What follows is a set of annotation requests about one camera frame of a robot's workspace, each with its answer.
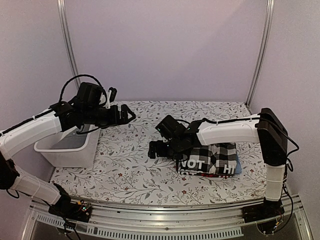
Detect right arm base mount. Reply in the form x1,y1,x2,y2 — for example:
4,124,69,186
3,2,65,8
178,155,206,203
241,198,285,235

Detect floral white tablecloth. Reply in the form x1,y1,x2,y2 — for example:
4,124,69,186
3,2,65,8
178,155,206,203
51,101,282,206

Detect aluminium front rail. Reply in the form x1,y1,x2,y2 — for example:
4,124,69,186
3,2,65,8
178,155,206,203
22,194,313,240

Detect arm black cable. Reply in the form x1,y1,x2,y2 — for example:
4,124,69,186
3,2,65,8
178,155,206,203
202,113,300,173
58,74,106,103

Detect light blue shirt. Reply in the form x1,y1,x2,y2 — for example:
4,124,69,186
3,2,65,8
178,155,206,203
234,155,242,175

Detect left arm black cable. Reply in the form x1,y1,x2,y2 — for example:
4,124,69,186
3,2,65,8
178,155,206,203
58,74,106,103

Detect aluminium frame post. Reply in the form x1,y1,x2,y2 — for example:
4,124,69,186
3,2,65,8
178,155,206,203
56,0,79,76
245,0,275,108

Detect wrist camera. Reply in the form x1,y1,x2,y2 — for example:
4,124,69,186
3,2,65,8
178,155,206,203
74,82,105,109
155,115,186,140

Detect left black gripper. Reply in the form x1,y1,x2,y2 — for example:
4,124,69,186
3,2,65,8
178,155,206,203
83,103,136,130

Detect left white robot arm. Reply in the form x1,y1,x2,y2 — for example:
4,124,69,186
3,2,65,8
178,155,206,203
0,82,136,217

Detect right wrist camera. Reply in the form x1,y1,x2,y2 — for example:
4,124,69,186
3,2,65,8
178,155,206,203
155,115,186,140

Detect white plastic bin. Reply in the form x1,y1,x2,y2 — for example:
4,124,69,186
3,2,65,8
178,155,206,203
33,124,100,168

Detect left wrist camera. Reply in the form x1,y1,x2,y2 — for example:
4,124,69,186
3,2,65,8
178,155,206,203
74,82,105,109

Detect black white plaid shirt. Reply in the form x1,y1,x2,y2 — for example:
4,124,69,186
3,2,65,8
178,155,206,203
177,142,238,176

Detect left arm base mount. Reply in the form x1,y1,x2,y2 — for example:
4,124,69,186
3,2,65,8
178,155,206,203
48,183,93,223

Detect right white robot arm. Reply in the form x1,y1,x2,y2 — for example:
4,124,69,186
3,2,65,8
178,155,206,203
148,108,289,218

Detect right aluminium frame post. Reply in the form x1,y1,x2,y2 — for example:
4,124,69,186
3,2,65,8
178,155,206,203
245,0,275,108

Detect red black shirt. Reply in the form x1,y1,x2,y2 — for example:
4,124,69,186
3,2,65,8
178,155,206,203
178,171,232,179

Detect left aluminium frame post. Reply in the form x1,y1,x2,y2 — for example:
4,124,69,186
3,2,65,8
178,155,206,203
56,0,79,76

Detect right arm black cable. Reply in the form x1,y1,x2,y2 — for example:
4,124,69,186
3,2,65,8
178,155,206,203
202,113,300,173

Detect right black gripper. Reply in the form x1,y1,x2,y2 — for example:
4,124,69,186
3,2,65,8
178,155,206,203
148,137,183,160

